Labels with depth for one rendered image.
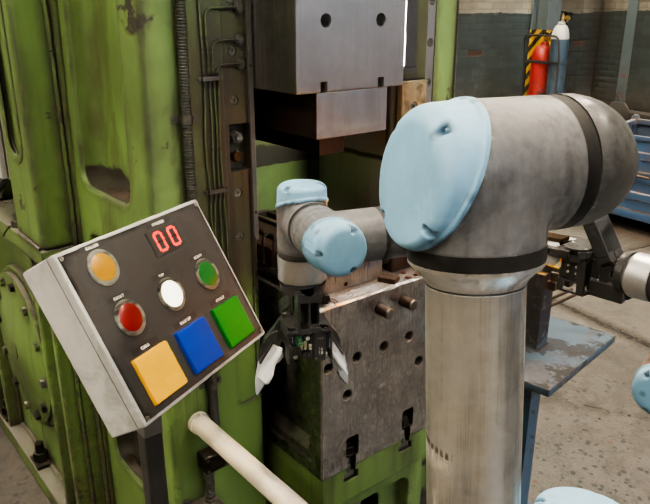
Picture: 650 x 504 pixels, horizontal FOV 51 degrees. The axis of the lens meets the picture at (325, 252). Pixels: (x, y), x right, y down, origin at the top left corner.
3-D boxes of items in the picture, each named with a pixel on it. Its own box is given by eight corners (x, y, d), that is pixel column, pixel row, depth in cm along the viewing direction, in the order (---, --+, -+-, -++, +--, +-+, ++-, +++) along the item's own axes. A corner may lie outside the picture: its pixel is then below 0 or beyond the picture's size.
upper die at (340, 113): (386, 129, 155) (387, 86, 152) (316, 140, 143) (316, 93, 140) (277, 109, 186) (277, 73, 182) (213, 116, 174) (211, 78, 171)
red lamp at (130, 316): (150, 329, 105) (147, 303, 103) (121, 338, 102) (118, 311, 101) (141, 322, 107) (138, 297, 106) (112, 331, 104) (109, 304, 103)
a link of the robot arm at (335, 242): (394, 217, 90) (360, 197, 100) (314, 226, 86) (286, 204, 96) (392, 273, 93) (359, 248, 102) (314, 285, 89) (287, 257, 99)
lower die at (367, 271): (381, 276, 167) (382, 243, 164) (317, 297, 155) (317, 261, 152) (280, 234, 198) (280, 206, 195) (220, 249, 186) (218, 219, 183)
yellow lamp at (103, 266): (123, 280, 104) (121, 253, 103) (93, 287, 101) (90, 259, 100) (115, 274, 106) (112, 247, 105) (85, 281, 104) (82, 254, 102)
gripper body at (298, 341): (285, 368, 104) (283, 295, 100) (276, 343, 112) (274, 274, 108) (334, 363, 106) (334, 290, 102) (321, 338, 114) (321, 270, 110)
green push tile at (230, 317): (255, 330, 125) (236, 293, 124) (233, 348, 119) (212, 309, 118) (248, 333, 126) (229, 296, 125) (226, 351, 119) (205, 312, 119)
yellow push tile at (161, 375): (189, 381, 108) (166, 339, 107) (158, 405, 102) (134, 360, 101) (181, 384, 109) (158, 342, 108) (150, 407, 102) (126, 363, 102)
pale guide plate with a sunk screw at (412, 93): (424, 145, 182) (428, 79, 176) (400, 149, 177) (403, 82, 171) (419, 144, 184) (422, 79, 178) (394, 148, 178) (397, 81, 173)
